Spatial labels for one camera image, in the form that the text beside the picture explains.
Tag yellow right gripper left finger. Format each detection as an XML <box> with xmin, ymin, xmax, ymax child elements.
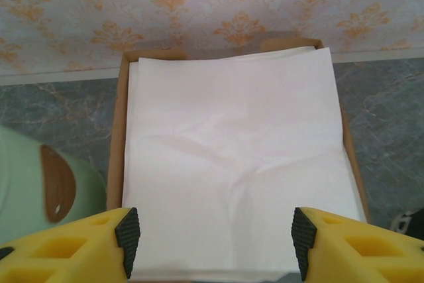
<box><xmin>0</xmin><ymin>206</ymin><xmax>142</xmax><ymax>283</ymax></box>

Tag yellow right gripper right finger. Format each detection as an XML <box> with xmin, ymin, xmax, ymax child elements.
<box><xmin>290</xmin><ymin>206</ymin><xmax>424</xmax><ymax>283</ymax></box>

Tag mint green metal bucket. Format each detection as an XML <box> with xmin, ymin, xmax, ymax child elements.
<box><xmin>0</xmin><ymin>123</ymin><xmax>109</xmax><ymax>245</ymax></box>

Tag brown cardboard napkin box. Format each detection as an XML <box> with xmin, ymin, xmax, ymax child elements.
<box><xmin>105</xmin><ymin>37</ymin><xmax>369</xmax><ymax>231</ymax></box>

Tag white paper napkin stack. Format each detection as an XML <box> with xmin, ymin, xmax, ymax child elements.
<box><xmin>121</xmin><ymin>46</ymin><xmax>367</xmax><ymax>281</ymax></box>

